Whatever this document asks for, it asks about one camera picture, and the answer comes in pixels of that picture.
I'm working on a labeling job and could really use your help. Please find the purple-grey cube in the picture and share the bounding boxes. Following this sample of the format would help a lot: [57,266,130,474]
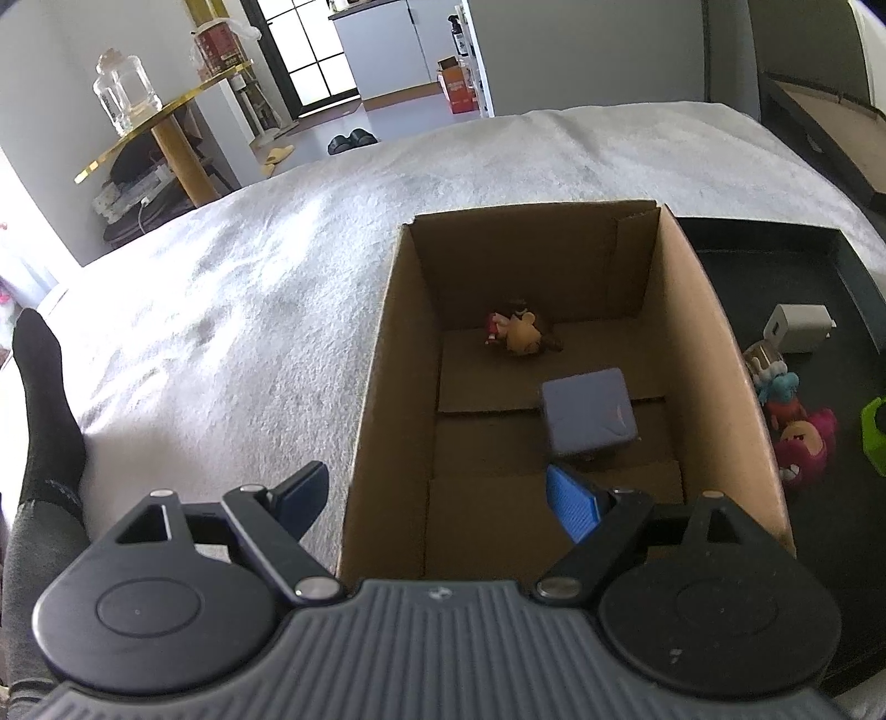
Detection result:
[540,368,638,459]

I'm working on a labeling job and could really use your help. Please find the brown-haired girl figurine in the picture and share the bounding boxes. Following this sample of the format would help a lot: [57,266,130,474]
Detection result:
[485,300,563,357]

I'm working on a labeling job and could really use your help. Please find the green hexagonal container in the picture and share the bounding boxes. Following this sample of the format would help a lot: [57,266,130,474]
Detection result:
[861,398,886,477]

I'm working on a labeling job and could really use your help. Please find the brown cardboard box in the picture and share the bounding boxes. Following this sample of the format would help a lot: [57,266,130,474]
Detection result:
[338,199,793,585]

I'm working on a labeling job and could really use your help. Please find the white fluffy blanket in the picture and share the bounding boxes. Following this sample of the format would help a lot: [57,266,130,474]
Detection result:
[40,102,884,534]

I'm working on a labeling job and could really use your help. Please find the blue-haired small figurine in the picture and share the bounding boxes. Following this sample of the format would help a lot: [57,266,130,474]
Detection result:
[743,339,808,432]

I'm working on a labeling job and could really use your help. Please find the pink bear figurine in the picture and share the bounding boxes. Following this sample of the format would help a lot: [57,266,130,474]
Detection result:
[774,408,838,487]

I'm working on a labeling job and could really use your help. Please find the black sock leg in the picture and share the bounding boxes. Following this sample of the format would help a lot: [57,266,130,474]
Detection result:
[0,307,92,714]

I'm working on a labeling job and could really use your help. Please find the black tray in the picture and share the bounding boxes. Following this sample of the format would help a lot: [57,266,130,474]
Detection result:
[674,216,886,696]

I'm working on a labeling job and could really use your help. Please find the white power adapter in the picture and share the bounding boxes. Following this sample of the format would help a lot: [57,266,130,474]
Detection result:
[763,303,837,354]

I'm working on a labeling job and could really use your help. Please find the gold round side table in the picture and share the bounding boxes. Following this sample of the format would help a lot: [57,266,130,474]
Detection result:
[74,60,253,207]

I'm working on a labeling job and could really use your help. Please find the beige slippers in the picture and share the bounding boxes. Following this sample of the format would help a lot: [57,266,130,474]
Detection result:
[261,144,295,177]

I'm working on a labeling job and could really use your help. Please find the black slippers pair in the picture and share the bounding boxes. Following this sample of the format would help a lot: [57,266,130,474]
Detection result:
[327,127,378,156]

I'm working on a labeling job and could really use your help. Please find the orange cardboard box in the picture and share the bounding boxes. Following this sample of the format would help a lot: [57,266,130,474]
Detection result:
[437,57,479,114]

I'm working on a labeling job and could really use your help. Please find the clear glass jar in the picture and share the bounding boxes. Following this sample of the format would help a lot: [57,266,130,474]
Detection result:
[93,48,164,136]

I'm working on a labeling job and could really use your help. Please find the red tin can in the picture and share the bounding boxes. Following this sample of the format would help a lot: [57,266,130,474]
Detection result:
[190,18,246,80]

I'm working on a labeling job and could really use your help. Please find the white kitchen cabinet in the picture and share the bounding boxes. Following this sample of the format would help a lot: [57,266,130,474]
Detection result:
[331,0,456,110]

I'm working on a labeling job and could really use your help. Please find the black bed frame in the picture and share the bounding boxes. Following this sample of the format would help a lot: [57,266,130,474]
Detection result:
[760,74,884,213]

